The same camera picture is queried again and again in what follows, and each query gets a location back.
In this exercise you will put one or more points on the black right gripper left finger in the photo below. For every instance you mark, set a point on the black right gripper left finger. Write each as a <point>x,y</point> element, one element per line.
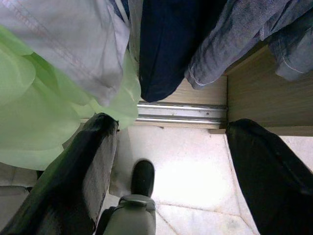
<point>61,186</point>

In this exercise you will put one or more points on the navy blue hanging garment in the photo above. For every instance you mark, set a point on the navy blue hanging garment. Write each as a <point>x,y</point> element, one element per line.
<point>161,49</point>

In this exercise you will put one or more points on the grey denim jeans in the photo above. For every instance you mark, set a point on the grey denim jeans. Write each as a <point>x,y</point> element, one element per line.
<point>220,44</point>

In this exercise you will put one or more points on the white hanging garment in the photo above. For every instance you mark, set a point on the white hanging garment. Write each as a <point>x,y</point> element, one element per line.
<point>73,36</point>

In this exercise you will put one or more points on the light wooden wardrobe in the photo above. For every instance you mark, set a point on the light wooden wardrobe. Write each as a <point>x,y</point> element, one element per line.
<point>256,98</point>

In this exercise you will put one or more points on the light green sheer garment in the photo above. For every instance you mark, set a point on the light green sheer garment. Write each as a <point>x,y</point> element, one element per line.
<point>36,117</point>

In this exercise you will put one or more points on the blue striped garment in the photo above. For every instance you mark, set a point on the blue striped garment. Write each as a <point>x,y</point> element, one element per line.
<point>119,8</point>

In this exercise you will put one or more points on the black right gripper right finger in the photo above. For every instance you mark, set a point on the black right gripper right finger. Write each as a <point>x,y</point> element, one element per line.
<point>274,186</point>

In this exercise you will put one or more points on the metal sliding door track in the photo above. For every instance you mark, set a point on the metal sliding door track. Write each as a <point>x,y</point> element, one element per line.
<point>181,115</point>

